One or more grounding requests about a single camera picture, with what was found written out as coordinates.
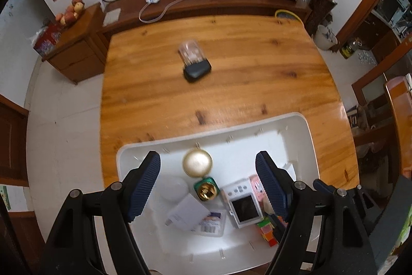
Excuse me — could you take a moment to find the white digital camera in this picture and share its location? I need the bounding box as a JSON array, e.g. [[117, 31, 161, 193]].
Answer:
[[221, 179, 263, 228]]

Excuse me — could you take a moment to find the white power adapter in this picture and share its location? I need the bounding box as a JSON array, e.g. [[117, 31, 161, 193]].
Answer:
[[165, 193, 210, 231]]

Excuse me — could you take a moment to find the green gold perfume bottle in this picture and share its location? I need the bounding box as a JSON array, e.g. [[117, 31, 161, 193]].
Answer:
[[193, 177, 220, 202]]

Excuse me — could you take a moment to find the round gold compact case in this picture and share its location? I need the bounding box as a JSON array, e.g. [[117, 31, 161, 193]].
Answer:
[[182, 148, 213, 178]]

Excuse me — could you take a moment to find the clear bottle black cap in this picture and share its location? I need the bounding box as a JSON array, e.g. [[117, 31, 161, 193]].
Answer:
[[178, 40, 212, 83]]

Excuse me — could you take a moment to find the colourful rubik cube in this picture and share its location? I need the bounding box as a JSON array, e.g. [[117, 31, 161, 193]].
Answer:
[[256, 217, 284, 247]]

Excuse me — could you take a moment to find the pink round item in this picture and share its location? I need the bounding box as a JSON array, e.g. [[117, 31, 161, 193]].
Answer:
[[249, 174, 265, 202]]

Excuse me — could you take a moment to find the clear plastic card box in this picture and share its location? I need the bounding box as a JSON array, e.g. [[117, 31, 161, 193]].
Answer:
[[191, 209, 226, 237]]

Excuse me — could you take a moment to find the white round lid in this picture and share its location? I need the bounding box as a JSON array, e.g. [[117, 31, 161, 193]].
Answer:
[[156, 175, 189, 203]]

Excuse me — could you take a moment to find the white plastic storage bin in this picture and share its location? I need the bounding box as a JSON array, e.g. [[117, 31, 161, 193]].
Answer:
[[115, 112, 320, 274]]

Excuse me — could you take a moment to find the wooden side cabinet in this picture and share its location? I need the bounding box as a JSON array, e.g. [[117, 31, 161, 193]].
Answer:
[[42, 3, 108, 84]]

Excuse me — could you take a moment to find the white bucket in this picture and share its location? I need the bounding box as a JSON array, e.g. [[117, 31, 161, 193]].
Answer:
[[313, 24, 338, 50]]

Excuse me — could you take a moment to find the red tissue box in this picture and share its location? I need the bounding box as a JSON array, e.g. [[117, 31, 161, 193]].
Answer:
[[31, 23, 61, 56]]

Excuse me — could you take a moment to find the yellow rimmed basket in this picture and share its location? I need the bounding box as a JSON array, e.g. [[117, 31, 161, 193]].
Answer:
[[274, 9, 304, 24]]

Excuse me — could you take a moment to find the dark vase red top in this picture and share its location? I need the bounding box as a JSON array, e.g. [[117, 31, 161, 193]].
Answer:
[[304, 0, 337, 36]]

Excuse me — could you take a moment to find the pile of peaches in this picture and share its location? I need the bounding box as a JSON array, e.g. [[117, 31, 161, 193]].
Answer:
[[55, 0, 85, 27]]

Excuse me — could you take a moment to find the white paper card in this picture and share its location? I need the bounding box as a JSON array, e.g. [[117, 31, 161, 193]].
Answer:
[[103, 8, 122, 27]]

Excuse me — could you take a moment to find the long wooden tv console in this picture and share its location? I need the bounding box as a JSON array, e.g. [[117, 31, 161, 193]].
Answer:
[[99, 0, 311, 40]]

